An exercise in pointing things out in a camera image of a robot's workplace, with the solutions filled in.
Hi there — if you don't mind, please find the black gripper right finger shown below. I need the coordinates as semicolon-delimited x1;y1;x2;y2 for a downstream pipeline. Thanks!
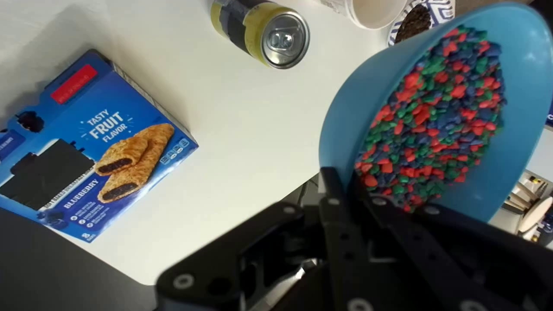
321;168;553;311

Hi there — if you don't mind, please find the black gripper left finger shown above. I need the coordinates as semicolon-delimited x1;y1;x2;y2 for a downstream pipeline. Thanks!
156;203;320;311

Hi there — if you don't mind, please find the blue bowl with colourful candy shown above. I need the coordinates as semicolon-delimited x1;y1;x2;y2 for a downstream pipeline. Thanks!
320;4;553;222

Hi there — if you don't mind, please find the white plastic knife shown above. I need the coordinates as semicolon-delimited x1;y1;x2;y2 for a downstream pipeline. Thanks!
517;198;553;234

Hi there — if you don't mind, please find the blue patterned paper plate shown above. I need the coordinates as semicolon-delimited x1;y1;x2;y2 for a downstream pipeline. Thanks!
503;174;553;243

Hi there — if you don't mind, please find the blue fruit bar box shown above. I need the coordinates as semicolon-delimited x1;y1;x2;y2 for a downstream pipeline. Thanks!
0;51;199;243

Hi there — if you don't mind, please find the paper plate with brown food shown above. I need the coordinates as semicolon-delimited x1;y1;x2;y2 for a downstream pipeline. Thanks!
387;0;454;47

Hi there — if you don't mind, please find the patterned paper cup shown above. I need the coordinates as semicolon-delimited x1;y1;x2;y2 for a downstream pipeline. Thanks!
320;0;408;30

